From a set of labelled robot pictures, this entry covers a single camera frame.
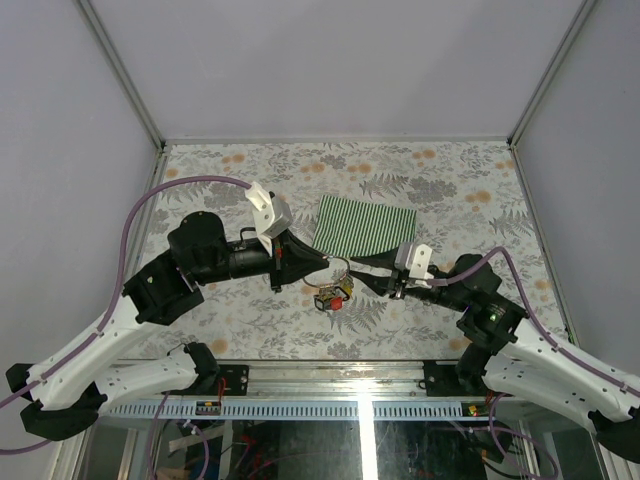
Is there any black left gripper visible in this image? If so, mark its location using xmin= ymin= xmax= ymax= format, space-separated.
xmin=196 ymin=229 xmax=333 ymax=294

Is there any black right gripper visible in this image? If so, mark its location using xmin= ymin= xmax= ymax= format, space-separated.
xmin=346 ymin=245 xmax=470 ymax=312

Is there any red key tag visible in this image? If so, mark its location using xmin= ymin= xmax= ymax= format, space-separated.
xmin=330 ymin=297 xmax=343 ymax=311

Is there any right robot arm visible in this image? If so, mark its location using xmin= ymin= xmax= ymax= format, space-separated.
xmin=353 ymin=243 xmax=639 ymax=463

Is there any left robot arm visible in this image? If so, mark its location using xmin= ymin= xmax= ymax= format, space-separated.
xmin=6 ymin=211 xmax=329 ymax=441

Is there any silver keys bunch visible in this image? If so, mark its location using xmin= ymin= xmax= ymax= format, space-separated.
xmin=314 ymin=282 xmax=351 ymax=312

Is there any floral tablecloth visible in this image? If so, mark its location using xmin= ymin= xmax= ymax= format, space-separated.
xmin=128 ymin=141 xmax=567 ymax=360

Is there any green white striped cloth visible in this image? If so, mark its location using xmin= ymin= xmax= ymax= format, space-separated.
xmin=312 ymin=195 xmax=417 ymax=258

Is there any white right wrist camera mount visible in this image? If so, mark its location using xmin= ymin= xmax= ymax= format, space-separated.
xmin=394 ymin=242 xmax=433 ymax=287

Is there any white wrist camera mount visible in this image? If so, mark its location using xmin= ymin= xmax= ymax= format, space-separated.
xmin=245 ymin=182 xmax=293 ymax=256
xmin=394 ymin=242 xmax=433 ymax=287

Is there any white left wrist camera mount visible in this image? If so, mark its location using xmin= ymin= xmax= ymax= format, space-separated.
xmin=245 ymin=182 xmax=293 ymax=256

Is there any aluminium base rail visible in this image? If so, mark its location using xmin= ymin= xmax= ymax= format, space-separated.
xmin=108 ymin=360 xmax=493 ymax=421

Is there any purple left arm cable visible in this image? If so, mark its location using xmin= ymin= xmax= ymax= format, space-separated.
xmin=0 ymin=175 xmax=254 ymax=457

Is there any left aluminium frame post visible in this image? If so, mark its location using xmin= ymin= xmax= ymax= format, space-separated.
xmin=73 ymin=0 xmax=166 ymax=151

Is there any aluminium frame post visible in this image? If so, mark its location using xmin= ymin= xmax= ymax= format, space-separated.
xmin=73 ymin=0 xmax=166 ymax=151
xmin=507 ymin=0 xmax=600 ymax=149

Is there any right aluminium frame post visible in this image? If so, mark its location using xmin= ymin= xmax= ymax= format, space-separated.
xmin=507 ymin=0 xmax=600 ymax=149

